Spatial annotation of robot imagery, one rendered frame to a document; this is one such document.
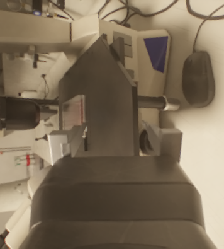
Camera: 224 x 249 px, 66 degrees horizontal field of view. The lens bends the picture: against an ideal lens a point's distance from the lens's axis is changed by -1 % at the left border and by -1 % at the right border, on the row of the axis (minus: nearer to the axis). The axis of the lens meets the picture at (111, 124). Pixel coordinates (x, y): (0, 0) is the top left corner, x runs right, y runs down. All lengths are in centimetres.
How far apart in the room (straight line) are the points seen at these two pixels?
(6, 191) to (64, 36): 56
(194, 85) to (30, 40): 35
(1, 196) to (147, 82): 62
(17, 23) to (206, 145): 46
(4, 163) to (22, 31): 271
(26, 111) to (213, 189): 40
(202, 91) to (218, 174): 16
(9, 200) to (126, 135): 59
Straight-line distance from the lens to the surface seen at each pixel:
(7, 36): 43
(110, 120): 27
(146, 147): 40
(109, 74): 28
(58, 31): 46
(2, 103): 31
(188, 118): 42
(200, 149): 41
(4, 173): 307
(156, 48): 46
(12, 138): 302
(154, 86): 44
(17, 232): 42
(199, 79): 37
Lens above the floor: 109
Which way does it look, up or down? 31 degrees down
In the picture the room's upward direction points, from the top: 91 degrees counter-clockwise
